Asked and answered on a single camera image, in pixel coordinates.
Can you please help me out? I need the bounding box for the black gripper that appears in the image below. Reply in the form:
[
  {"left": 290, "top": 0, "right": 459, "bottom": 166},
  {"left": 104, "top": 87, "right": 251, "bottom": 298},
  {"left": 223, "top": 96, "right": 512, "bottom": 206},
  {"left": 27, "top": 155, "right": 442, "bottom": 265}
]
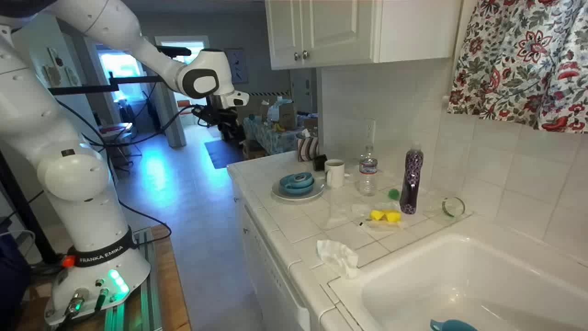
[{"left": 209, "top": 102, "right": 247, "bottom": 148}]

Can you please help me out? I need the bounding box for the clear plastic water bottle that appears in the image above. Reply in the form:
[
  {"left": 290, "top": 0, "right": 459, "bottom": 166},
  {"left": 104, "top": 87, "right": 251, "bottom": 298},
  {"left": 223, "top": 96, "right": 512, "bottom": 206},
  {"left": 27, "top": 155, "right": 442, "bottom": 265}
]
[{"left": 356, "top": 144, "right": 380, "bottom": 199}]

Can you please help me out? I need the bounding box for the purple dish soap bottle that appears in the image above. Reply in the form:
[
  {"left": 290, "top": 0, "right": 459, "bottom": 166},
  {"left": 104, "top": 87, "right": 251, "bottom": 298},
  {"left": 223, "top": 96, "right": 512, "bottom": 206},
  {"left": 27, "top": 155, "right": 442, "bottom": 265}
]
[{"left": 398, "top": 146, "right": 426, "bottom": 217}]

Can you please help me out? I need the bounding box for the teal cup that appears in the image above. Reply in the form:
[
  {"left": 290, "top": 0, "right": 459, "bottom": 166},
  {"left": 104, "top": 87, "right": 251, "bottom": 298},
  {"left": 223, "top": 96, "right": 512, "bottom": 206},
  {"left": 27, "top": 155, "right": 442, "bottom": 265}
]
[{"left": 427, "top": 319, "right": 479, "bottom": 331}]

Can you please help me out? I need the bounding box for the dark doormat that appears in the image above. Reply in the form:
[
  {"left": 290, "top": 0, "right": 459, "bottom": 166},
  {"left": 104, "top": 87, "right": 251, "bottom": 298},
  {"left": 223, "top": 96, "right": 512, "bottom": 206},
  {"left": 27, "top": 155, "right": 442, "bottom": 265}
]
[{"left": 201, "top": 138, "right": 246, "bottom": 172}]

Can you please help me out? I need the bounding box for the cluttered blue storage bin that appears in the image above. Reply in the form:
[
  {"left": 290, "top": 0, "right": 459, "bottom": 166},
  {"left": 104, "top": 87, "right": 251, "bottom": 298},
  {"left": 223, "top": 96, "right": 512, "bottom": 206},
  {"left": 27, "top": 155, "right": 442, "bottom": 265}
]
[{"left": 244, "top": 98, "right": 304, "bottom": 155}]

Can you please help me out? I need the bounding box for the striped cloth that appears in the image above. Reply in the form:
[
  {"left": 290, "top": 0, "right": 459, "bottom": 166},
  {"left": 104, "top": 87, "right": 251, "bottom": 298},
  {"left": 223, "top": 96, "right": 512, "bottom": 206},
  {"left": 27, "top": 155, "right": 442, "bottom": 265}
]
[{"left": 295, "top": 127, "right": 319, "bottom": 164}]

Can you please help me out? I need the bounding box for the grey plate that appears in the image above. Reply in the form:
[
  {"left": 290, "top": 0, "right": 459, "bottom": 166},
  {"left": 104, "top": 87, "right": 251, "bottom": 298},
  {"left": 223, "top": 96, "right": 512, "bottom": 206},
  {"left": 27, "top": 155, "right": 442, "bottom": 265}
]
[{"left": 269, "top": 177, "right": 326, "bottom": 205}]

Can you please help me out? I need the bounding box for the white floral mug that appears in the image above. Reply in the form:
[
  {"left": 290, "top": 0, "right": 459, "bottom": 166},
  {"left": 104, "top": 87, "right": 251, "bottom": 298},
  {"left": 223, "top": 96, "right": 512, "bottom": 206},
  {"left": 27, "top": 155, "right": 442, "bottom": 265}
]
[{"left": 323, "top": 159, "right": 347, "bottom": 192}]

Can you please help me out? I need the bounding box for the black boom rod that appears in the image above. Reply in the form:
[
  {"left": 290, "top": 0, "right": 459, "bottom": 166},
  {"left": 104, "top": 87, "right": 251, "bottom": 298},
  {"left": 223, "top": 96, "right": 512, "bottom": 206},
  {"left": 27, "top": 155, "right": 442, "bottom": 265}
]
[{"left": 47, "top": 72, "right": 166, "bottom": 98}]

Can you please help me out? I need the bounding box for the narrow white cabinet door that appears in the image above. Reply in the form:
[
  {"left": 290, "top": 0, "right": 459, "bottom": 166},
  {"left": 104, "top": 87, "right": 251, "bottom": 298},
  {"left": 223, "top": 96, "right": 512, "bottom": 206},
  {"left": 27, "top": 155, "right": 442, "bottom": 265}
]
[{"left": 301, "top": 0, "right": 376, "bottom": 69}]

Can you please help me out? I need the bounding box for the clear plastic bag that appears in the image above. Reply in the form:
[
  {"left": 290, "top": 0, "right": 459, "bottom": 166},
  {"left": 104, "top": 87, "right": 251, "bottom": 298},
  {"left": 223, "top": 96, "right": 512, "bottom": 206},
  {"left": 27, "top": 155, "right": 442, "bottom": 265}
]
[{"left": 319, "top": 199, "right": 372, "bottom": 232}]

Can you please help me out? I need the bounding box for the white base cabinet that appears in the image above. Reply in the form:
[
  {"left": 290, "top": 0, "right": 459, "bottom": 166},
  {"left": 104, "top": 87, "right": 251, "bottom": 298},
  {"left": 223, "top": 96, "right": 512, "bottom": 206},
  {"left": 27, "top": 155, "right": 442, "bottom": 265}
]
[{"left": 234, "top": 195, "right": 310, "bottom": 331}]

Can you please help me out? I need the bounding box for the crumpled white paper towel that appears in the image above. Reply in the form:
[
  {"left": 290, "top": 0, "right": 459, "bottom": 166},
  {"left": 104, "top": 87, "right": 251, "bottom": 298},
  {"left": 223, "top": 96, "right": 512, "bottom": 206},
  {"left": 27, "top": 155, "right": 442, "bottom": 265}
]
[{"left": 313, "top": 238, "right": 361, "bottom": 280}]

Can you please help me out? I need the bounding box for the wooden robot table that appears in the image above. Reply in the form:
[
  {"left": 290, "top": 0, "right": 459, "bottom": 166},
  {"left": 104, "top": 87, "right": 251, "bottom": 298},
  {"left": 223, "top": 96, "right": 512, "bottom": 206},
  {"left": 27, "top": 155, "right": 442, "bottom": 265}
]
[{"left": 16, "top": 223, "right": 190, "bottom": 331}]

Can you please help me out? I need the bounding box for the yellow sponge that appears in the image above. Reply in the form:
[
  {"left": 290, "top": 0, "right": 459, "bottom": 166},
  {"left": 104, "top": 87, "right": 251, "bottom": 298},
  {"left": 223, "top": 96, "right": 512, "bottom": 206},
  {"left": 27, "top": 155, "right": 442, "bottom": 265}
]
[{"left": 367, "top": 208, "right": 404, "bottom": 227}]

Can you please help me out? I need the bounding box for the clear glass bowl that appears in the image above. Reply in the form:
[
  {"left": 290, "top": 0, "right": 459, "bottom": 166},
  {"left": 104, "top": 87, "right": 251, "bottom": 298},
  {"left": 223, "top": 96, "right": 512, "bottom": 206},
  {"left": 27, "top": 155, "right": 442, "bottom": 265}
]
[{"left": 440, "top": 194, "right": 468, "bottom": 221}]

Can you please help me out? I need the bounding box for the dark blue bag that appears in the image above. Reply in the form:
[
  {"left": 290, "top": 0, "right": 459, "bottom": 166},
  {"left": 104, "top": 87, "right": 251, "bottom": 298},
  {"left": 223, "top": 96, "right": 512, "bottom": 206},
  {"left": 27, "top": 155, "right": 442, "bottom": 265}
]
[{"left": 0, "top": 232, "right": 32, "bottom": 331}]

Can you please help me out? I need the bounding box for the white kitchen sink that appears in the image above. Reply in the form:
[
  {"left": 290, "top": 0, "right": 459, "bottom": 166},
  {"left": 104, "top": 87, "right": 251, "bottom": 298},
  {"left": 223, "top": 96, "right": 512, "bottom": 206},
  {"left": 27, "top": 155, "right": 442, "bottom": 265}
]
[{"left": 326, "top": 232, "right": 588, "bottom": 331}]

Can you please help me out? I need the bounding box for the floral curtain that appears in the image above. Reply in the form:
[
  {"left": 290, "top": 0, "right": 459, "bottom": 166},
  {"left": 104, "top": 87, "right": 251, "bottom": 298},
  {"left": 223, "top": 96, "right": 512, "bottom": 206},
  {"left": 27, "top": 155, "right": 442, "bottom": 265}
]
[{"left": 444, "top": 0, "right": 588, "bottom": 137}]

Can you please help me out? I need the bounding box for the black camera on stand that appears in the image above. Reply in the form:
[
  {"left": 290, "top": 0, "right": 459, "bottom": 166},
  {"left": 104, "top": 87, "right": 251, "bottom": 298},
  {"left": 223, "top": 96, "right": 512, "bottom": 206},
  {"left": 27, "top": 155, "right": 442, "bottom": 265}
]
[{"left": 154, "top": 45, "right": 192, "bottom": 61}]

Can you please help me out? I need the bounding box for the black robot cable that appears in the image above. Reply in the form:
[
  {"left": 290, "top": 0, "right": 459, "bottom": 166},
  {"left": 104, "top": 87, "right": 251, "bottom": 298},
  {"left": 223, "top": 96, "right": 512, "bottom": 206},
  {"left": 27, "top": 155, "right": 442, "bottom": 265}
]
[{"left": 53, "top": 98, "right": 212, "bottom": 247}]

